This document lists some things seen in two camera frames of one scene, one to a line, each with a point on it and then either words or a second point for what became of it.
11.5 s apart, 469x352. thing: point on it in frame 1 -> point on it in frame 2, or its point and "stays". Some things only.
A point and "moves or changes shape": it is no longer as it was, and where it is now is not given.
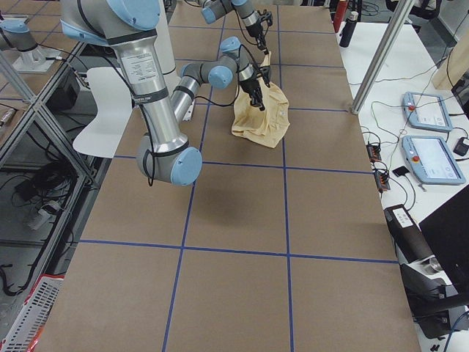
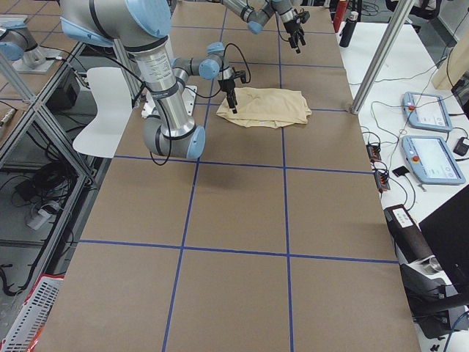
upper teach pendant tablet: [426, 111] stays
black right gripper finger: [254, 100] -> [229, 101]
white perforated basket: [25, 334] stays
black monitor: [447, 229] stays
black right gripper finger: [257, 99] -> [232, 103]
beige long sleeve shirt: [266, 127] moves or changes shape
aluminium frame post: [379, 63] stays
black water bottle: [348, 30] stays
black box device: [407, 234] stays
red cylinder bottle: [339, 14] stays
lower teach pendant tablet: [431, 160] stays
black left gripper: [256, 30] -> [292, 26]
